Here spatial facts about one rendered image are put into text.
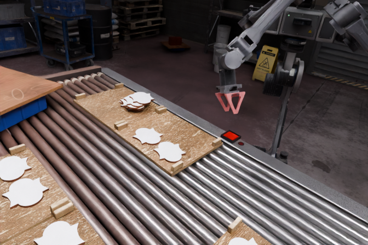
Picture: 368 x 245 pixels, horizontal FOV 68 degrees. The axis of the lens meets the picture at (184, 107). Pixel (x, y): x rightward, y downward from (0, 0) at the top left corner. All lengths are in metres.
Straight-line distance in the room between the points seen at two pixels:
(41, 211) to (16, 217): 0.07
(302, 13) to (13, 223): 1.59
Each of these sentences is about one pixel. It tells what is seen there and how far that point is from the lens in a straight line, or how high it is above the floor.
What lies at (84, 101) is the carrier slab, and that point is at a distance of 1.67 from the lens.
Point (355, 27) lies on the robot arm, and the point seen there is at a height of 1.54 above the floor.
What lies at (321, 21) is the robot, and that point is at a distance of 1.71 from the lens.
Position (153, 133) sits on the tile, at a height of 0.95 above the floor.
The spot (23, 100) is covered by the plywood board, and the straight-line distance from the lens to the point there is 1.51.
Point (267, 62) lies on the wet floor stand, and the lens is 4.78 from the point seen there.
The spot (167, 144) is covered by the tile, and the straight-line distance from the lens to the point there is 1.27.
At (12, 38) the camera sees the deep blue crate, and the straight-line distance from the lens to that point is 5.48.
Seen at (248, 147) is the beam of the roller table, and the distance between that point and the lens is 1.39.
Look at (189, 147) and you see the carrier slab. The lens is 1.28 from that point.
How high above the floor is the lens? 1.69
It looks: 28 degrees down
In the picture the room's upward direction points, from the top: 6 degrees clockwise
